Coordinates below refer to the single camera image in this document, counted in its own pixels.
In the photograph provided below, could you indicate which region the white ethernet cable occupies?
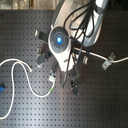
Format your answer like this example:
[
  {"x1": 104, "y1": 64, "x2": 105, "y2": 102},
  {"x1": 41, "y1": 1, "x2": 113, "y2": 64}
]
[{"x1": 0, "y1": 58, "x2": 56, "y2": 120}]

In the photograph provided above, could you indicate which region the grey clip with white cable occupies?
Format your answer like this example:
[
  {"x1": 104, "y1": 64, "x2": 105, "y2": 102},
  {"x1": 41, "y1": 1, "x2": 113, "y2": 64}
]
[{"x1": 74, "y1": 47, "x2": 128, "y2": 63}]

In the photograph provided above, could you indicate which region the grey metal cable clip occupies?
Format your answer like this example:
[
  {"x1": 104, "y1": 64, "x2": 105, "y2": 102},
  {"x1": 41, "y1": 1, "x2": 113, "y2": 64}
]
[{"x1": 102, "y1": 59, "x2": 111, "y2": 70}]

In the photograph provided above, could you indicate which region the blue connector block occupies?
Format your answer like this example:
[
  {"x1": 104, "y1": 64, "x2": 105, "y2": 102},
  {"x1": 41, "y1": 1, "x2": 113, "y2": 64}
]
[{"x1": 0, "y1": 85, "x2": 5, "y2": 93}]

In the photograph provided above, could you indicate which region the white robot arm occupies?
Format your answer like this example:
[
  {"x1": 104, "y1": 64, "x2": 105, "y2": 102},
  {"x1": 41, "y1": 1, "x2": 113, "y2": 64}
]
[{"x1": 35, "y1": 0, "x2": 108, "y2": 95}]

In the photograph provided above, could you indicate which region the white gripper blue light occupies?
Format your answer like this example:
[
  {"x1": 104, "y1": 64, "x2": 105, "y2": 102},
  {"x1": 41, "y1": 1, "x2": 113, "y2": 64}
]
[{"x1": 34, "y1": 26, "x2": 90, "y2": 82}]

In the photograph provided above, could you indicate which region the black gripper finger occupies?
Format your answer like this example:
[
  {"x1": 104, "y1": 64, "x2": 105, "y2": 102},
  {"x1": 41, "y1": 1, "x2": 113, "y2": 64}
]
[
  {"x1": 70, "y1": 80, "x2": 79, "y2": 96},
  {"x1": 60, "y1": 74, "x2": 67, "y2": 88}
]

